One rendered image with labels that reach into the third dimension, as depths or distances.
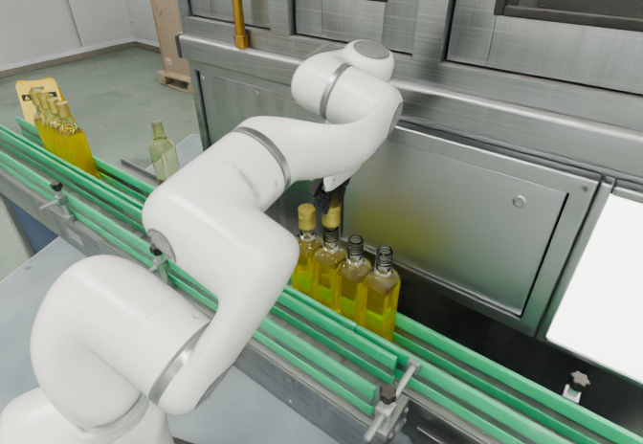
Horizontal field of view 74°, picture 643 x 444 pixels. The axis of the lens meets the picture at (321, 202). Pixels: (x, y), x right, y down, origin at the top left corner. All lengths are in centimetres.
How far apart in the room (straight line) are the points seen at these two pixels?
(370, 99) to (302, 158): 12
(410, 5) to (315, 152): 40
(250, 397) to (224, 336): 68
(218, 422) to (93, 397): 57
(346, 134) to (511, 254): 46
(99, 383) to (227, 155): 25
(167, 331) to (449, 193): 56
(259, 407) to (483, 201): 64
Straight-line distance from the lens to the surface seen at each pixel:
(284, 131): 44
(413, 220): 87
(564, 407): 89
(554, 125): 71
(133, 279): 43
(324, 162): 46
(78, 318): 44
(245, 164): 40
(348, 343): 89
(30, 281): 152
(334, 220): 79
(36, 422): 60
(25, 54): 665
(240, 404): 105
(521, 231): 80
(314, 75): 54
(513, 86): 73
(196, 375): 40
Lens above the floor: 164
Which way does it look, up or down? 34 degrees down
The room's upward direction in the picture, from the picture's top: straight up
